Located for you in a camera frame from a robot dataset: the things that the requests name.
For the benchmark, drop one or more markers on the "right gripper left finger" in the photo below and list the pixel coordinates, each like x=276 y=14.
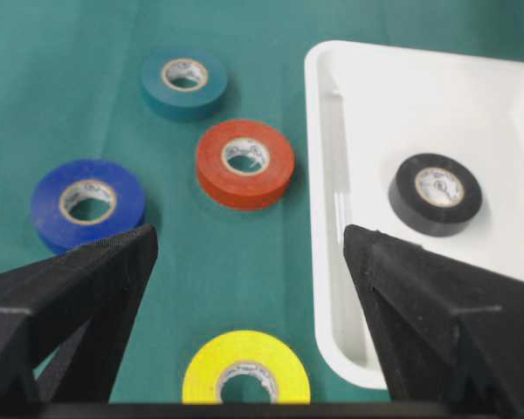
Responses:
x=65 y=321

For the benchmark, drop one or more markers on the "green table cloth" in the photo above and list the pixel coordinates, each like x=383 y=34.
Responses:
x=70 y=88

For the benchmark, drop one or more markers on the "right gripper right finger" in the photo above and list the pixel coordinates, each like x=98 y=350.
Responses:
x=443 y=330

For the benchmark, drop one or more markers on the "black tape roll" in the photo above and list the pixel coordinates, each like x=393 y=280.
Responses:
x=435 y=195

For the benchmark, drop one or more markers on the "teal tape roll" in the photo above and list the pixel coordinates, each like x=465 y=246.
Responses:
x=183 y=84

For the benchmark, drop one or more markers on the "blue tape roll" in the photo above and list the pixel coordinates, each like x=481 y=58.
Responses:
x=74 y=182

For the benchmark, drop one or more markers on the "yellow tape roll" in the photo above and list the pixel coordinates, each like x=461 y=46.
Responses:
x=259 y=355

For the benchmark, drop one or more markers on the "red tape roll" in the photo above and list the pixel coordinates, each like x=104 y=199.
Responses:
x=244 y=164

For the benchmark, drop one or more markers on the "white plastic tray case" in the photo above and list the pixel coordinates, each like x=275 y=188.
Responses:
x=370 y=107

